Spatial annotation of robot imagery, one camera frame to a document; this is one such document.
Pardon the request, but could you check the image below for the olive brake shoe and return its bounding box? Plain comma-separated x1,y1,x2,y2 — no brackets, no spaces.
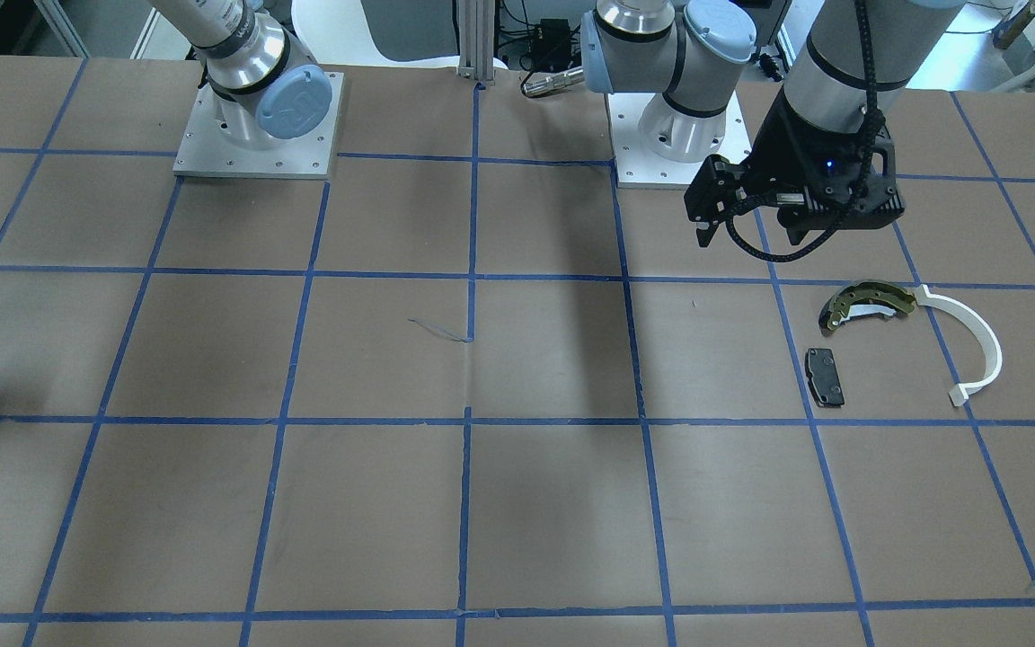
818,280,917,334

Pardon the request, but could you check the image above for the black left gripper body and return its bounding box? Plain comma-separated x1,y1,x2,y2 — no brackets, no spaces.
747,91,907,226

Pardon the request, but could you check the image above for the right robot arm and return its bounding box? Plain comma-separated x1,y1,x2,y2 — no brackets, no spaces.
151,1,333,140

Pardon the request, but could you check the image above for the aluminium frame post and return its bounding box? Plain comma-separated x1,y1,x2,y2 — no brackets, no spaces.
455,0,496,87

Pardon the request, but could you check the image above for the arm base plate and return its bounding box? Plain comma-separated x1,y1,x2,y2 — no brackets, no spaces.
607,92,751,190
172,70,345,181

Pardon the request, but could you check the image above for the white curved plastic bracket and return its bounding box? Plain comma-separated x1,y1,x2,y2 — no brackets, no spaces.
913,284,1004,408

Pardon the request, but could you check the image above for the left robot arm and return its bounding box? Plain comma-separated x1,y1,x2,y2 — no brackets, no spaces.
579,1,964,262

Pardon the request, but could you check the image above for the black brake pad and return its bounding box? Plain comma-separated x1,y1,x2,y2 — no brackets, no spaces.
804,347,845,408

